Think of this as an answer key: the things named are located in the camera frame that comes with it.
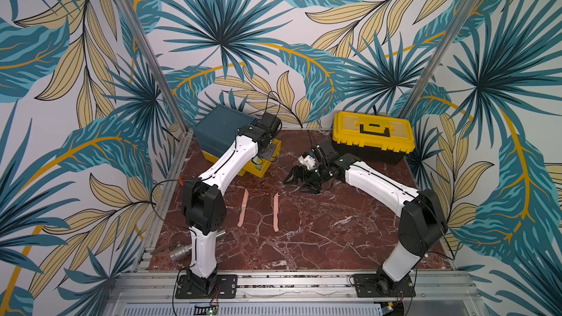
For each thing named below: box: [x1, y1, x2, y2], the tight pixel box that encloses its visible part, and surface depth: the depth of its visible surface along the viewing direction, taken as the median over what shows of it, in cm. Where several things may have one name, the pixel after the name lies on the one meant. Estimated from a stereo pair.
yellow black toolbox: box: [331, 111, 415, 161], surface depth 99 cm
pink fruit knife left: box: [237, 188, 249, 227], surface depth 94 cm
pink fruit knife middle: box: [273, 192, 281, 233], surface depth 92 cm
